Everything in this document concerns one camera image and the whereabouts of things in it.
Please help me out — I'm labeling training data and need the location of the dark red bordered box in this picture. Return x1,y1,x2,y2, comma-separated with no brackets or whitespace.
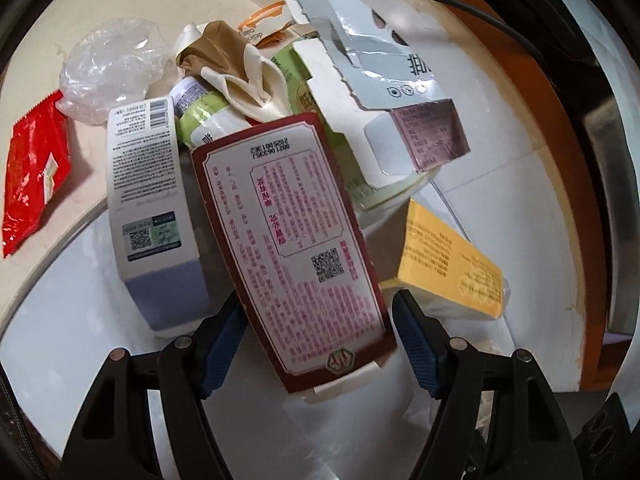
190,114,398,406

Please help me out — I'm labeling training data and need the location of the crumpled brown paper bag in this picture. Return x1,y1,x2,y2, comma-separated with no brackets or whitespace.
172,21,296,123

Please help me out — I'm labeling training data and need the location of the red snack packet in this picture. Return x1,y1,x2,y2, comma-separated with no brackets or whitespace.
1,91,73,259

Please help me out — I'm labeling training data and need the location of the orange wooden frame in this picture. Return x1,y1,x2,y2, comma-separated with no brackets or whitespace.
390,0,623,393

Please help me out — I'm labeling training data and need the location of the torn grey white carton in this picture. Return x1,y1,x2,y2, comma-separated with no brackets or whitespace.
284,0,472,188

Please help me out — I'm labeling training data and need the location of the small green label bottle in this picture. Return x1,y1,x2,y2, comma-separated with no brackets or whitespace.
169,76,251,151

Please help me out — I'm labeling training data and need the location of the orange white wrapper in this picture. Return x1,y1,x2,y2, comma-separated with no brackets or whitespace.
236,1,296,48

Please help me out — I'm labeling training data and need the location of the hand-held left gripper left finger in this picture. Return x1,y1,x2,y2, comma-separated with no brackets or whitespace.
60,292,248,480

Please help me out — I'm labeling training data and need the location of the white barcode box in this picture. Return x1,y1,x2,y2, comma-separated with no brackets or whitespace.
106,97,212,332

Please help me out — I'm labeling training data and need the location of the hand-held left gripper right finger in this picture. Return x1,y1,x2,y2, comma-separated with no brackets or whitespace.
391,289,583,480

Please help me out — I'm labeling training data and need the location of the yellow box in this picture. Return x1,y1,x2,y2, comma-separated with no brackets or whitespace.
382,197,506,321

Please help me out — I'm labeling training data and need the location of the black cable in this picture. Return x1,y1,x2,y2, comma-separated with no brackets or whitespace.
344,0,546,63

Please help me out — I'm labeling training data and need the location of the green milk tea cup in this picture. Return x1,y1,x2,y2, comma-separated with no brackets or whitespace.
270,37,441,211

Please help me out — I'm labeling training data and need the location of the clear plastic bag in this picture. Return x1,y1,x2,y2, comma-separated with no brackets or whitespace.
56,17,171,125

